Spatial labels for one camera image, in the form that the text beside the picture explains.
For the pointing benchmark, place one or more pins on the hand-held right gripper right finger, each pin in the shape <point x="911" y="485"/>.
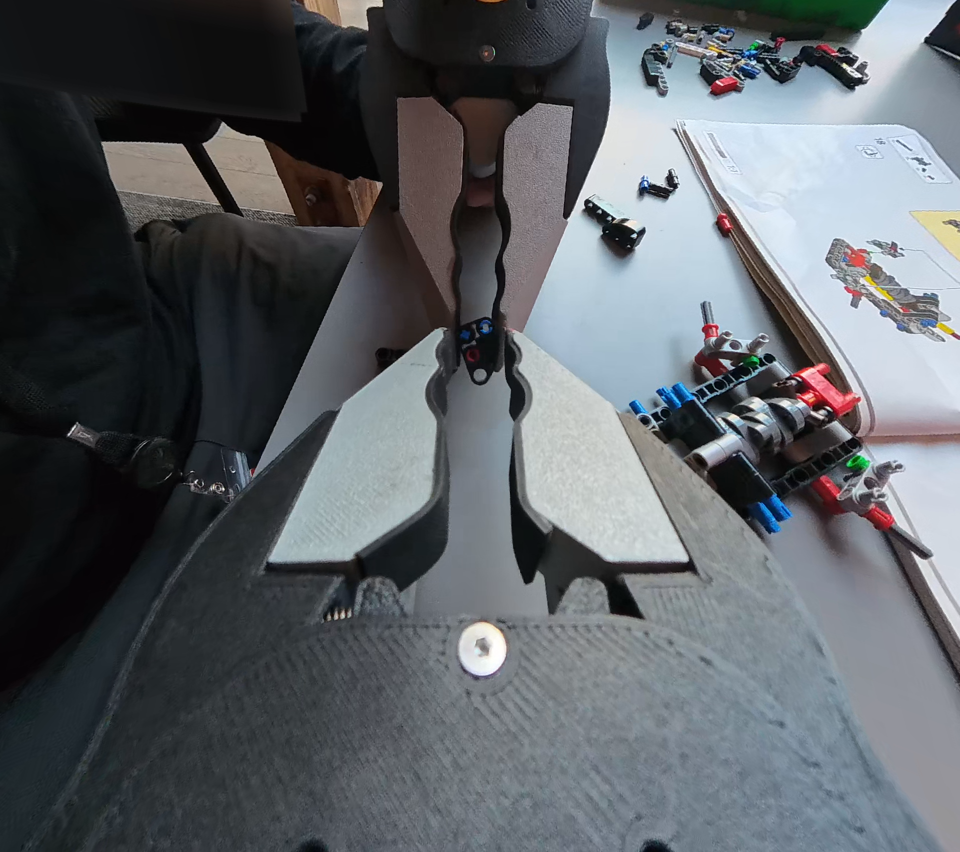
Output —
<point x="600" y="485"/>

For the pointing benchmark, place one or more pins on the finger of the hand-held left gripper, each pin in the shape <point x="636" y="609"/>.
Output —
<point x="540" y="177"/>
<point x="424" y="177"/>

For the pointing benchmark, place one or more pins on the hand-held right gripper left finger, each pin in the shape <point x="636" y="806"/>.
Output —
<point x="360" y="485"/>

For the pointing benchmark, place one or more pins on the black straight lego beam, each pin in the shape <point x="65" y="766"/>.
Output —
<point x="390" y="354"/>

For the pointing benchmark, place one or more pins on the black triangular lego piece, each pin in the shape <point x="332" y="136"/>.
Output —
<point x="480" y="365"/>

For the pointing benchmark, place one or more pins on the person's left forearm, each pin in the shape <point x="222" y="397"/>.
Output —
<point x="330" y="87"/>

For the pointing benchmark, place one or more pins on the black bent lego beam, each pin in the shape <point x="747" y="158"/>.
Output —
<point x="622" y="230"/>

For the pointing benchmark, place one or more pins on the blue and black lego pin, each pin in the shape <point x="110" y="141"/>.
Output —
<point x="654" y="187"/>

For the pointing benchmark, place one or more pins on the lego chassis assembly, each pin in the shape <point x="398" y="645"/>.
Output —
<point x="765" y="417"/>

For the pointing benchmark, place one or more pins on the pile of loose lego pieces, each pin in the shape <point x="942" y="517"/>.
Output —
<point x="720" y="69"/>

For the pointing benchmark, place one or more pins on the lego instruction booklet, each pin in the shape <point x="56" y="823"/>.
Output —
<point x="810" y="192"/>

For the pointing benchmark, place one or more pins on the person's left hand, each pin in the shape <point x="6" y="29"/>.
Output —
<point x="480" y="196"/>

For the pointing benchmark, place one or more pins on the clear badge holder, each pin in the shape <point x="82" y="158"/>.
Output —
<point x="229" y="466"/>

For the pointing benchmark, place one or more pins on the person's grey trousers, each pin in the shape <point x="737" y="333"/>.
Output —
<point x="247" y="312"/>

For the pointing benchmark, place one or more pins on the black badge reel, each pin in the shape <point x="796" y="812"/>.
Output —
<point x="152" y="464"/>

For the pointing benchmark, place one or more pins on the black chair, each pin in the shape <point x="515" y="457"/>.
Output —
<point x="214" y="177"/>

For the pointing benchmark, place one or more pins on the person's black jacket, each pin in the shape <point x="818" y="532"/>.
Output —
<point x="60" y="342"/>

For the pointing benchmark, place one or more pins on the black box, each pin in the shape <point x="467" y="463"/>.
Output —
<point x="945" y="31"/>

